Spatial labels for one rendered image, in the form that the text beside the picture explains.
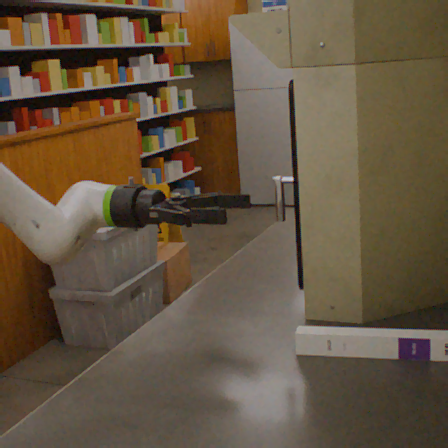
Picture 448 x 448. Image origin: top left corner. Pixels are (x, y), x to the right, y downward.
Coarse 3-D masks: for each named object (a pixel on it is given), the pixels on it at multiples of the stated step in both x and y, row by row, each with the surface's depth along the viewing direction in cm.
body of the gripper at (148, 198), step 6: (144, 192) 139; (150, 192) 138; (156, 192) 139; (162, 192) 141; (138, 198) 138; (144, 198) 138; (150, 198) 137; (156, 198) 138; (162, 198) 141; (138, 204) 138; (144, 204) 137; (150, 204) 137; (156, 204) 138; (162, 204) 137; (180, 204) 137; (138, 210) 138; (144, 210) 137; (138, 216) 139; (144, 216) 138; (144, 222) 140; (150, 222) 139; (156, 222) 139
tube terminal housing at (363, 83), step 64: (320, 0) 112; (384, 0) 112; (320, 64) 114; (384, 64) 114; (320, 128) 117; (384, 128) 117; (320, 192) 120; (384, 192) 119; (320, 256) 123; (384, 256) 122
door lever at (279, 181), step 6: (276, 180) 127; (282, 180) 127; (288, 180) 127; (276, 186) 128; (282, 186) 128; (276, 192) 128; (282, 192) 128; (276, 198) 128; (282, 198) 128; (276, 204) 129; (282, 204) 128; (282, 210) 129; (282, 216) 129
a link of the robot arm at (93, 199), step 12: (72, 192) 142; (84, 192) 142; (96, 192) 142; (108, 192) 141; (72, 204) 139; (84, 204) 140; (96, 204) 141; (108, 204) 140; (96, 216) 141; (108, 216) 140; (96, 228) 142
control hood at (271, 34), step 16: (240, 16) 118; (256, 16) 117; (272, 16) 115; (288, 16) 115; (240, 32) 119; (256, 32) 117; (272, 32) 116; (288, 32) 115; (272, 48) 117; (288, 48) 116; (288, 64) 116
